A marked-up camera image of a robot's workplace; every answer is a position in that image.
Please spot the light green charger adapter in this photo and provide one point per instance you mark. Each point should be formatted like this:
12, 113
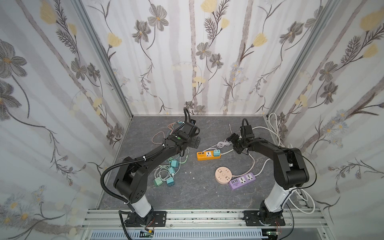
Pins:
158, 182

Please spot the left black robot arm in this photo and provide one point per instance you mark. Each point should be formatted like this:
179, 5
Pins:
132, 178

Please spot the purple power strip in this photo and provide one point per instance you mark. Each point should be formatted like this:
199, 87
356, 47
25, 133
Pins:
241, 181

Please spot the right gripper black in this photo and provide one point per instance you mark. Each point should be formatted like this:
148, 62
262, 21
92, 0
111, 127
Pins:
236, 143

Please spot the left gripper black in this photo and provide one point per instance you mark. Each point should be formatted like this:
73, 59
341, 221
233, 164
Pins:
193, 141

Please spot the round pink power socket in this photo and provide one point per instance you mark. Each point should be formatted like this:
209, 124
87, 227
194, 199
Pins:
223, 175

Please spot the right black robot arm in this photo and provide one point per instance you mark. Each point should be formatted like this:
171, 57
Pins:
289, 168

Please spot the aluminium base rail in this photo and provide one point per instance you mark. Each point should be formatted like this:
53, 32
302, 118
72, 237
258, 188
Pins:
227, 224

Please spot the orange power strip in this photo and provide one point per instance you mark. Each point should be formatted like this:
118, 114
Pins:
206, 155

